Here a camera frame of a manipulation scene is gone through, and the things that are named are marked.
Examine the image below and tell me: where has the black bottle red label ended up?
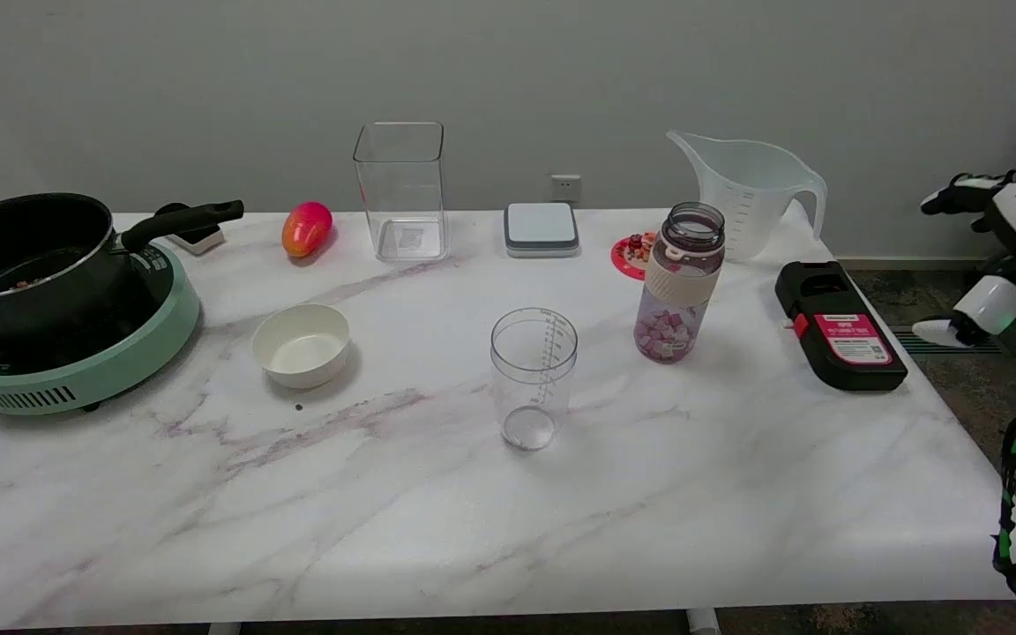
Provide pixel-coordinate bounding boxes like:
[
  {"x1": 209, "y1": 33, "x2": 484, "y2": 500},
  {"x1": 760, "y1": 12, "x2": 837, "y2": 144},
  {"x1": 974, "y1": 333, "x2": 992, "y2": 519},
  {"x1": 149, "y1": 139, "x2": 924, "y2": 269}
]
[{"x1": 774, "y1": 260, "x2": 908, "y2": 392}]

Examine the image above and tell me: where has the clear bottle with pink cubes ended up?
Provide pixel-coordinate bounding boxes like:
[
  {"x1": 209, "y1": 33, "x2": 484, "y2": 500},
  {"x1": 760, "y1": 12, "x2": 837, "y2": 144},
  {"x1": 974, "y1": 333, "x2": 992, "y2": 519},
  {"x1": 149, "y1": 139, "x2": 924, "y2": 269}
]
[{"x1": 634, "y1": 202, "x2": 727, "y2": 364}]

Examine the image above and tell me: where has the translucent plastic measuring jug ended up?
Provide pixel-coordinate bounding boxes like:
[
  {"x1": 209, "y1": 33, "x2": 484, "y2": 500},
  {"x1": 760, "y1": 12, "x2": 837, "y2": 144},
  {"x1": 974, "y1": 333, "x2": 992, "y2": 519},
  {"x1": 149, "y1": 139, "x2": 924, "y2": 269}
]
[{"x1": 666, "y1": 130, "x2": 828, "y2": 262}]

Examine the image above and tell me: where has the red round coaster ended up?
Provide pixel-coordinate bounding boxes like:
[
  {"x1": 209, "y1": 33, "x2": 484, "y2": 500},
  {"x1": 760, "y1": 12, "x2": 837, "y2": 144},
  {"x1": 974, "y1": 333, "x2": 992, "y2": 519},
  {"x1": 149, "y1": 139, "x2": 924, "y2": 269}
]
[{"x1": 610, "y1": 232, "x2": 657, "y2": 281}]

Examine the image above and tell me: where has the white grey square scale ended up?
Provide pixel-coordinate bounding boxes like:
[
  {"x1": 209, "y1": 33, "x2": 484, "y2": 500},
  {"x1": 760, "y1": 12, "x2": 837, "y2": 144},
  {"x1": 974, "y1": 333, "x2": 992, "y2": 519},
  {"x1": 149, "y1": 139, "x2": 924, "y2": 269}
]
[{"x1": 504, "y1": 202, "x2": 581, "y2": 258}]

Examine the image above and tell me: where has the clear measuring cup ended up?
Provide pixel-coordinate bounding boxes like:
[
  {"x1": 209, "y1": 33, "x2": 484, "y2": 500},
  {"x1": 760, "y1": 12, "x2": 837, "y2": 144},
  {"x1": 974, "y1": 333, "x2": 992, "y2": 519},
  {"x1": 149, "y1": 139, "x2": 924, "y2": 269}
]
[{"x1": 490, "y1": 307, "x2": 579, "y2": 452}]

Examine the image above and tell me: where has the clear square plastic container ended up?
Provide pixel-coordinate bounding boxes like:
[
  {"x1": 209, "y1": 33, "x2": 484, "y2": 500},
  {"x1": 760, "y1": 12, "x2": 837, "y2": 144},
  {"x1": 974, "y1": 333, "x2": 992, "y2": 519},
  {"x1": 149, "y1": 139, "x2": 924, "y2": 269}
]
[{"x1": 353, "y1": 122, "x2": 450, "y2": 264}]

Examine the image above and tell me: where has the red yellow mango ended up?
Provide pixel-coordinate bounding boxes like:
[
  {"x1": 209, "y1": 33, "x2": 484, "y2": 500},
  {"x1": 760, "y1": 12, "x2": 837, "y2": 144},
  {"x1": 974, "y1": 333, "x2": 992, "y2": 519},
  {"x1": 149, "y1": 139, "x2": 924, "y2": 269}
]
[{"x1": 281, "y1": 201, "x2": 334, "y2": 259}]

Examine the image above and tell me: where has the white ceramic bowl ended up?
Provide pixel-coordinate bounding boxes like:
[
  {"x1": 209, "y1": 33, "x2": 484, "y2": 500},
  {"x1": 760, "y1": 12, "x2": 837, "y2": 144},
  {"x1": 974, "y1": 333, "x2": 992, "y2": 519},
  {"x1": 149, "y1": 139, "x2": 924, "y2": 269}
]
[{"x1": 250, "y1": 303, "x2": 352, "y2": 390}]

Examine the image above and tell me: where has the white black small device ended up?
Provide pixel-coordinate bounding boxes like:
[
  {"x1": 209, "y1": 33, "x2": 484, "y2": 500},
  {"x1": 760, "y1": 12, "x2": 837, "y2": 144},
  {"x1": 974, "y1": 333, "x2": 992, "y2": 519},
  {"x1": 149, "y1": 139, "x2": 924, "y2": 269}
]
[{"x1": 154, "y1": 203, "x2": 226, "y2": 257}]

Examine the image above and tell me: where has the green induction cooker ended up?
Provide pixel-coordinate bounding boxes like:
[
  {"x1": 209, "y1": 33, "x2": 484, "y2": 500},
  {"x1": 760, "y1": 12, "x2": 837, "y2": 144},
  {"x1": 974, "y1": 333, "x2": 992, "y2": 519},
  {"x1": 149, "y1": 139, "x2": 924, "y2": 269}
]
[{"x1": 0, "y1": 241, "x2": 202, "y2": 416}]

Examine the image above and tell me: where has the black saucepan with handle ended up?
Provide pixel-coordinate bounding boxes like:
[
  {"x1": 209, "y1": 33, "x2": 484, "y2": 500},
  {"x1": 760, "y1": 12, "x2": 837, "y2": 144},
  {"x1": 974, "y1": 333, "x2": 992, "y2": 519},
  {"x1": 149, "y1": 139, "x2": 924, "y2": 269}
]
[{"x1": 0, "y1": 192, "x2": 245, "y2": 347}]

